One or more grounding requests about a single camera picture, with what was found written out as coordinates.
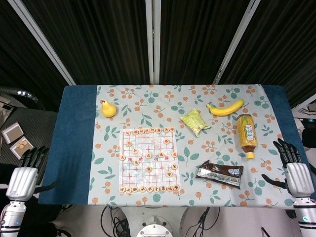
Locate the floral patterned tablecloth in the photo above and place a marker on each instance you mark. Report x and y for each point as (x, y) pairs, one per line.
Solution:
(197, 148)

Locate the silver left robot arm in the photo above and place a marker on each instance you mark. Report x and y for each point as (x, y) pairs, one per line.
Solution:
(12, 217)

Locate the white metal frame post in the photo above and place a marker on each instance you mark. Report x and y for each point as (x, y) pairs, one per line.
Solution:
(235, 42)
(153, 42)
(40, 39)

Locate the wooden chess piece red character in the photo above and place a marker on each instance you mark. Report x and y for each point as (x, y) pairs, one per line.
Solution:
(152, 130)
(147, 131)
(122, 157)
(135, 133)
(167, 130)
(129, 144)
(172, 129)
(128, 133)
(141, 131)
(159, 130)
(148, 155)
(167, 141)
(161, 154)
(134, 150)
(174, 154)

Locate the white cardboard box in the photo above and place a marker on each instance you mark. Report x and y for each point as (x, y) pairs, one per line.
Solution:
(17, 151)
(12, 133)

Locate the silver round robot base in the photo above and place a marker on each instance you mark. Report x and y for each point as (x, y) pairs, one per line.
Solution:
(154, 228)

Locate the dark grey ribbed mat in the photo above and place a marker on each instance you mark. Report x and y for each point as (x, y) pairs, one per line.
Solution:
(32, 123)

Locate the red-lined paper chess board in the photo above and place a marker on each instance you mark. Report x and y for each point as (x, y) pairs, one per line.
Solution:
(158, 180)

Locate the green snack packet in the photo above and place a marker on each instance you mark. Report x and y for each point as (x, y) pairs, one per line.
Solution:
(195, 122)

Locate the yellow-labelled tea bottle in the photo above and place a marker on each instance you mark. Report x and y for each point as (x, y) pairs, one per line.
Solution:
(247, 133)

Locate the yellow banana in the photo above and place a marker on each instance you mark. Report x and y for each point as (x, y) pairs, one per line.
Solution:
(227, 111)

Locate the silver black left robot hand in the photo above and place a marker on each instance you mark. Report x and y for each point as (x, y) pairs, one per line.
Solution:
(21, 179)

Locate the yellow pear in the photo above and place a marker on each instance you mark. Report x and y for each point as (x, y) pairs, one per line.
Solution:
(108, 109)

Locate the black pleated curtain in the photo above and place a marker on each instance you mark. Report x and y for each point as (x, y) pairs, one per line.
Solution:
(14, 49)
(98, 37)
(284, 37)
(197, 37)

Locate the brown silver snack package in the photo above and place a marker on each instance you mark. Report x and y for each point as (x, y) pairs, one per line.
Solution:
(217, 172)

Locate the curved chrome tube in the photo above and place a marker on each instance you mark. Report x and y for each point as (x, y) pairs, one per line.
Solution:
(23, 93)

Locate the wooden chess piece black character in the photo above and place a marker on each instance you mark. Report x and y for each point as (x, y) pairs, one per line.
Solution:
(163, 188)
(149, 189)
(134, 189)
(128, 189)
(156, 188)
(148, 169)
(174, 166)
(169, 174)
(176, 187)
(136, 162)
(142, 189)
(121, 189)
(170, 188)

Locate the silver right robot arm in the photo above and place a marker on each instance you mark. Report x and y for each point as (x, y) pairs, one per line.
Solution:
(306, 217)

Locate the blue table cover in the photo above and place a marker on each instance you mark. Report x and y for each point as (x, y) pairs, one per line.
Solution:
(74, 138)

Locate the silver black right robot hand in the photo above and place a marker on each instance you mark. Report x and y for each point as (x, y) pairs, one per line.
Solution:
(300, 179)

